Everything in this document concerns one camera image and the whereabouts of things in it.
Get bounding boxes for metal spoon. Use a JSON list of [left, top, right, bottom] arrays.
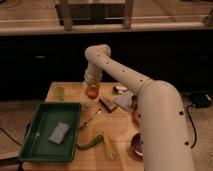
[[79, 109, 102, 130]]

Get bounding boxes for small green cup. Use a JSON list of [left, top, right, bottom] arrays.
[[54, 87, 65, 101]]

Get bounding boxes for red apple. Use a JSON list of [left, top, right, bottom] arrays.
[[85, 86, 99, 99]]

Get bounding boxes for grey sponge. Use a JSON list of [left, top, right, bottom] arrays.
[[49, 122, 70, 144]]

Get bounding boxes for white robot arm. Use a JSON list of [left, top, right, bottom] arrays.
[[84, 44, 195, 171]]

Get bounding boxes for small metal cup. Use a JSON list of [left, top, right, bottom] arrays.
[[131, 95, 138, 109]]

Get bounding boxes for dark teal bag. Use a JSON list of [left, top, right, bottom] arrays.
[[187, 91, 212, 108]]

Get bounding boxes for black cable on floor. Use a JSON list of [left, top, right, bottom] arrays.
[[0, 127, 24, 148]]

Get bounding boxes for grey folded cloth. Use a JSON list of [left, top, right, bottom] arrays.
[[112, 91, 133, 111]]

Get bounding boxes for orange bowl with food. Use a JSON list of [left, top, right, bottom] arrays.
[[132, 106, 139, 126]]

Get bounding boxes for dark purple bowl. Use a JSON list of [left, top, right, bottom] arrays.
[[130, 133, 144, 161]]

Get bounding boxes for white paper cup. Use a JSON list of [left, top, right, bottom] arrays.
[[80, 93, 95, 108]]

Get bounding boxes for wooden chair frame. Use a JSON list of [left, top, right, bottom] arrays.
[[55, 0, 134, 31]]

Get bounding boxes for white black small object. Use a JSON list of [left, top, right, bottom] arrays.
[[112, 86, 128, 94]]

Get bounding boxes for yellow corn cob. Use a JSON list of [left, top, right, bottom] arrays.
[[103, 133, 115, 160]]

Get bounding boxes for black rectangular block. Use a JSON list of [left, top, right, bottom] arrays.
[[99, 97, 117, 113]]

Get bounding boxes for green chili pepper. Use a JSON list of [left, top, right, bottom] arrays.
[[77, 135, 103, 150]]

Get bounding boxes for green plastic tray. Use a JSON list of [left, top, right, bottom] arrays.
[[19, 102, 81, 162]]

